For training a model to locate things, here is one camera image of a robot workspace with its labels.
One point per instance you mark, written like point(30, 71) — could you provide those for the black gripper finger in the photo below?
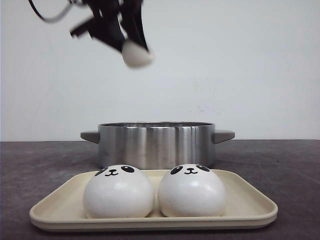
point(132, 24)
point(107, 30)

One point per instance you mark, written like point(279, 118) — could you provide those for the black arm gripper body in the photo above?
point(104, 8)

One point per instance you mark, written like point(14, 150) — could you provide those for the white panda bun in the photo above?
point(136, 56)
point(119, 191)
point(191, 190)

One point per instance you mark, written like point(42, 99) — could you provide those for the stainless steel pot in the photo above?
point(157, 145)

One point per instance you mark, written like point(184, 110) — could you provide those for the beige plastic tray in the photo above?
point(63, 210)

